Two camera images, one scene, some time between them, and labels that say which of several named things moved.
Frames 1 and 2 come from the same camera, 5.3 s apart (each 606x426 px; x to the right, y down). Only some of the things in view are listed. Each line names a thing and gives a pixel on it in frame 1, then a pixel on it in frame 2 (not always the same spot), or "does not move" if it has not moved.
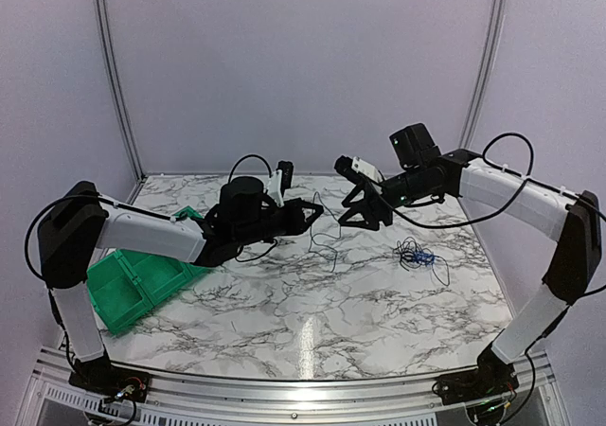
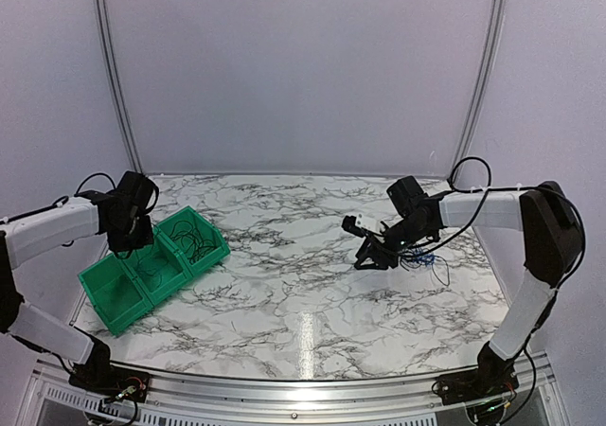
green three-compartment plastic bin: (124, 284) does not move
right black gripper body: (372, 204) -> (392, 257)
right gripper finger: (343, 221) -> (380, 263)
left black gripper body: (291, 226) -> (133, 237)
